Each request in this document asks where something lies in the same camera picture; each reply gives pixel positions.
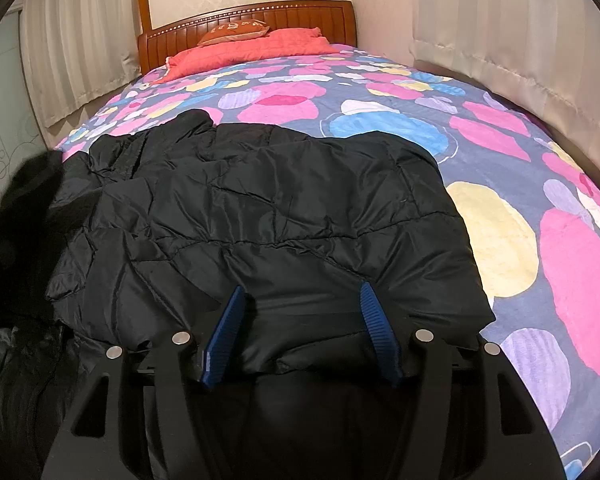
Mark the floral bed sheet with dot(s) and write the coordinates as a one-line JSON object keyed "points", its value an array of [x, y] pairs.
{"points": [[505, 160]]}

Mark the frosted glass door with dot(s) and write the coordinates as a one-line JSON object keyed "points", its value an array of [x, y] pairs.
{"points": [[5, 110]]}

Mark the wooden bed headboard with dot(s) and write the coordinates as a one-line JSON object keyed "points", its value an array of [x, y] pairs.
{"points": [[190, 30]]}

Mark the black puffer jacket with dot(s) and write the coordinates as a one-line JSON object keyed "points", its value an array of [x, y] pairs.
{"points": [[260, 210]]}

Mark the orange printed pillow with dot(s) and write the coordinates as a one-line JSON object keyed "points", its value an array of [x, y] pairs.
{"points": [[232, 30]]}

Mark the red pillow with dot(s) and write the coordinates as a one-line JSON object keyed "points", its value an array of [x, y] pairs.
{"points": [[240, 52]]}

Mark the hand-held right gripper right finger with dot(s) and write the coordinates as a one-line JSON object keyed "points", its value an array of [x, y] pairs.
{"points": [[377, 330]]}

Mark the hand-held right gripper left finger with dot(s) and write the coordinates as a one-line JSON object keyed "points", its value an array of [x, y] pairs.
{"points": [[226, 332]]}

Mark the cream curtain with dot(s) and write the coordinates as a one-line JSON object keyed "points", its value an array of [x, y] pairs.
{"points": [[75, 45], [520, 35]]}

